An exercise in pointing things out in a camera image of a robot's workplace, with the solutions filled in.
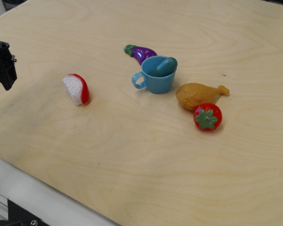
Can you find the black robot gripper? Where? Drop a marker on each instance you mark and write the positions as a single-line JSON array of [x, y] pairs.
[[8, 73]]

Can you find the green toy cucumber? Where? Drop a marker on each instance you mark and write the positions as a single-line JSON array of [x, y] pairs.
[[165, 68]]

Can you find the blue plastic toy cup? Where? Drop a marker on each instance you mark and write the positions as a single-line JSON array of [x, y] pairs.
[[157, 85]]

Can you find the red white toy sushi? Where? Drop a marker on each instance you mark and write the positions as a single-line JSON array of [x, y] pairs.
[[77, 88]]

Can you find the purple toy eggplant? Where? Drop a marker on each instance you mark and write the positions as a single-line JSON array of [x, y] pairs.
[[139, 53]]

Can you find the brown toy chicken drumstick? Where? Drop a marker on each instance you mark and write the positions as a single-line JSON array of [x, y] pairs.
[[191, 95]]

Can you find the red toy strawberry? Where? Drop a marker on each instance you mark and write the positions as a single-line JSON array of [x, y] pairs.
[[207, 117]]

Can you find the black metal corner bracket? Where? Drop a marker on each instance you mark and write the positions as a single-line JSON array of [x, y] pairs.
[[18, 216]]

